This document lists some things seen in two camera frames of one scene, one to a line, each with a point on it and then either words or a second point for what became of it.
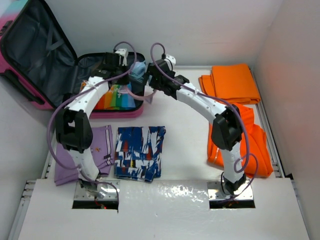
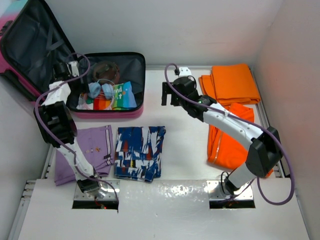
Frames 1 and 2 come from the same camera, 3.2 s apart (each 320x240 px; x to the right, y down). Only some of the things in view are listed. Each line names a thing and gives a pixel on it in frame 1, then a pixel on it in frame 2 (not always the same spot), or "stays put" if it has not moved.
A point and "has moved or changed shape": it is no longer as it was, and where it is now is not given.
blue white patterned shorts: x=138 y=152 stays put
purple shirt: x=102 y=151 stays put
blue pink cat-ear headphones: x=137 y=72 has moved or changed shape
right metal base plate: x=217 y=191 stays put
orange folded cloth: x=232 y=83 stays put
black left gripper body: x=119 y=70 -> x=71 y=76
